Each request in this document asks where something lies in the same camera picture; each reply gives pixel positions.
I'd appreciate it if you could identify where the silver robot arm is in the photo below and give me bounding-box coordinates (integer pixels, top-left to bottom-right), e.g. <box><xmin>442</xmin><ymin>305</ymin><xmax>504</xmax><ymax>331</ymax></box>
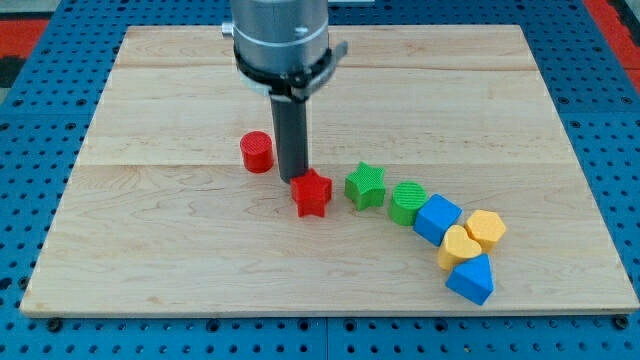
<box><xmin>230</xmin><ymin>0</ymin><xmax>348</xmax><ymax>103</ymax></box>

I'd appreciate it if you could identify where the yellow hexagon block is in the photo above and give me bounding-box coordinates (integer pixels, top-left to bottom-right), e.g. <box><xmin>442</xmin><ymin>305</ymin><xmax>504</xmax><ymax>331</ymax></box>
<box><xmin>464</xmin><ymin>210</ymin><xmax>507</xmax><ymax>253</ymax></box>

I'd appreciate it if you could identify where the blue triangle block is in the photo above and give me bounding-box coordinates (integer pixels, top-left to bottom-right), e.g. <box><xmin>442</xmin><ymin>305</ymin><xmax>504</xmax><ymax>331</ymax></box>
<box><xmin>445</xmin><ymin>254</ymin><xmax>494</xmax><ymax>306</ymax></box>

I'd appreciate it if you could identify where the red star block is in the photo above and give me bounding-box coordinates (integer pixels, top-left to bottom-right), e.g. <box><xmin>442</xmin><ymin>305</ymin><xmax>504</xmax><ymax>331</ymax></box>
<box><xmin>290</xmin><ymin>168</ymin><xmax>332</xmax><ymax>217</ymax></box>

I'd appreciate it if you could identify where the green star block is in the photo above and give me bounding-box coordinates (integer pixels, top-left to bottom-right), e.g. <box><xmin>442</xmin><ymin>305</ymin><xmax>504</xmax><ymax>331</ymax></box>
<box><xmin>344</xmin><ymin>162</ymin><xmax>386</xmax><ymax>211</ymax></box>

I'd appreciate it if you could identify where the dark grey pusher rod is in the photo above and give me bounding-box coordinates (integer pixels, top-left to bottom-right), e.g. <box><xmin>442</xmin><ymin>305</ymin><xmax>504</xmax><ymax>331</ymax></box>
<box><xmin>271</xmin><ymin>98</ymin><xmax>309</xmax><ymax>184</ymax></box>

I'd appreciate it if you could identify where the red cylinder block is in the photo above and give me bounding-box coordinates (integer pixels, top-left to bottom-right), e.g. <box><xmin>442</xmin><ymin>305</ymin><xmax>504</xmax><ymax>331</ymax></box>
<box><xmin>240</xmin><ymin>131</ymin><xmax>274</xmax><ymax>173</ymax></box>

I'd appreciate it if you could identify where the green cylinder block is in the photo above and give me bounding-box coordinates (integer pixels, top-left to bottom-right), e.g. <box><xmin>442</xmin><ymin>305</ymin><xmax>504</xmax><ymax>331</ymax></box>
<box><xmin>388</xmin><ymin>181</ymin><xmax>427</xmax><ymax>226</ymax></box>

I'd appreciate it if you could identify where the blue cube block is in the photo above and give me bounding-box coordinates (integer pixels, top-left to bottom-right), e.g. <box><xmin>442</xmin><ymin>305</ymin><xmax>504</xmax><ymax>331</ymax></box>
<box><xmin>413</xmin><ymin>194</ymin><xmax>462</xmax><ymax>246</ymax></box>

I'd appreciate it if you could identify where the light wooden board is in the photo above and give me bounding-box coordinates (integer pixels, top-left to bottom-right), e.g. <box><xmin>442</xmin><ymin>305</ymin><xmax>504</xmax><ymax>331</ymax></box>
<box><xmin>21</xmin><ymin>25</ymin><xmax>639</xmax><ymax>318</ymax></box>

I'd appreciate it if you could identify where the yellow heart block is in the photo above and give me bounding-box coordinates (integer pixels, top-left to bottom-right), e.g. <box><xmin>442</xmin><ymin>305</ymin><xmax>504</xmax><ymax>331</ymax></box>
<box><xmin>437</xmin><ymin>225</ymin><xmax>482</xmax><ymax>271</ymax></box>

